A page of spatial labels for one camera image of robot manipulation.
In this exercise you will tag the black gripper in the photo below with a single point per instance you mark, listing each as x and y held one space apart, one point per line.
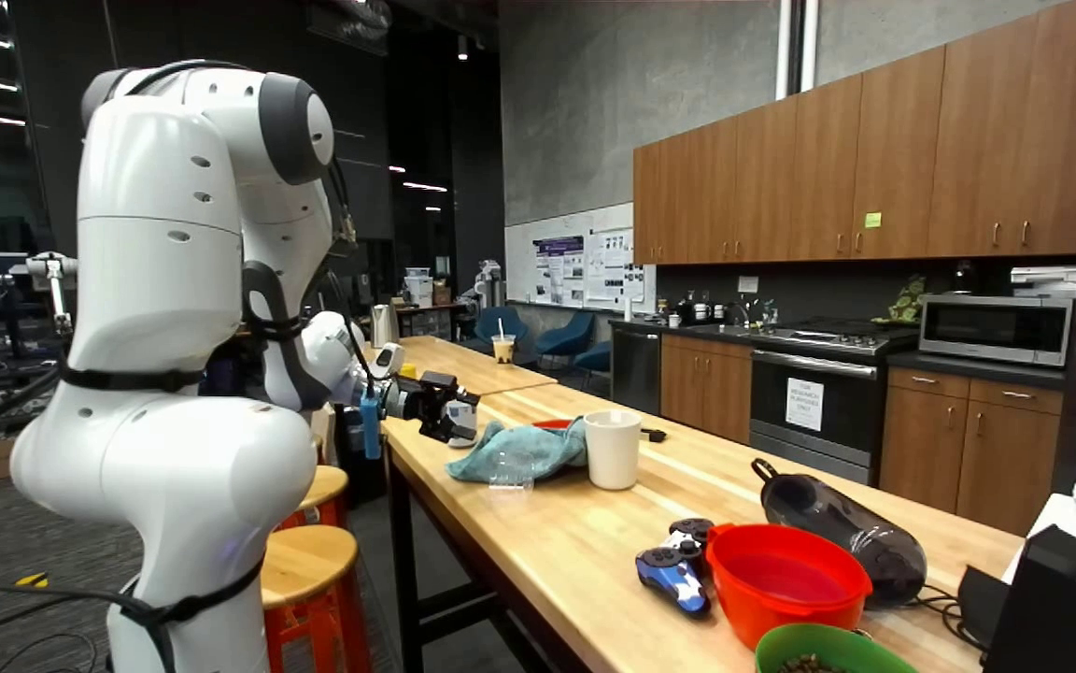
441 405

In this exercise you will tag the blue teal cloth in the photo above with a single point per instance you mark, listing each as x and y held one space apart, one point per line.
521 455

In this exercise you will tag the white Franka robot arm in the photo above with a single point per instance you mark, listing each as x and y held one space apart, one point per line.
166 249

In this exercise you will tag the white paper cup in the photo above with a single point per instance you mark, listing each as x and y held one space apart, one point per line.
613 455

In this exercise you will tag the grey cylinder canister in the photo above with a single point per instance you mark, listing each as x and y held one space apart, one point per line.
383 325

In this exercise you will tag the blue lounge chair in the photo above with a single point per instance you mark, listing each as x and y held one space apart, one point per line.
563 339

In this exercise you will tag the orange stool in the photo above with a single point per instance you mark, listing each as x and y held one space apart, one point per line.
309 585
320 491

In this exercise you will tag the black dishwasher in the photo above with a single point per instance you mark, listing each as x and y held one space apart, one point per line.
635 366

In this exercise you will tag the brown base cabinet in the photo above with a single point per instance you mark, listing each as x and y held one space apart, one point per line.
974 450
704 386

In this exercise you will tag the blue and black device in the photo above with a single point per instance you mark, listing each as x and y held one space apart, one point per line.
673 582

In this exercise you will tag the white paper on oven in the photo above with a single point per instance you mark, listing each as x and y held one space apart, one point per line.
805 405

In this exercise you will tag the red plastic bowl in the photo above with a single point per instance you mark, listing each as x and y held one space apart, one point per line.
785 585

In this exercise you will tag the black oven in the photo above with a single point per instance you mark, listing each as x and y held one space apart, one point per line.
851 413

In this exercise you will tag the black mesh bag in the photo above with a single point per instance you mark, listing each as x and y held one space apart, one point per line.
851 534

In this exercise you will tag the green bowl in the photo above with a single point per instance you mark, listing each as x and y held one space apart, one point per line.
832 653

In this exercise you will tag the green sticker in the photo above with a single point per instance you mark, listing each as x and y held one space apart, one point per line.
873 220

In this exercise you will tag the green potted plant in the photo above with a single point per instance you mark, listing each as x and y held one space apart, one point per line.
911 301

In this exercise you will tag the silver microwave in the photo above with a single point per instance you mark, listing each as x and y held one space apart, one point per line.
993 329

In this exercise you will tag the white item on microwave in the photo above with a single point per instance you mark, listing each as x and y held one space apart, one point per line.
1048 281

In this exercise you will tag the black speaker box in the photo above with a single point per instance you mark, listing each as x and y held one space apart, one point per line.
1061 612

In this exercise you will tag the wooden table with black frame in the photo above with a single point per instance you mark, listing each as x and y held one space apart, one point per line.
456 360
563 548

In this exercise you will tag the brown wooden wall cabinets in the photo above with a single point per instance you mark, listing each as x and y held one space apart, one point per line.
875 160

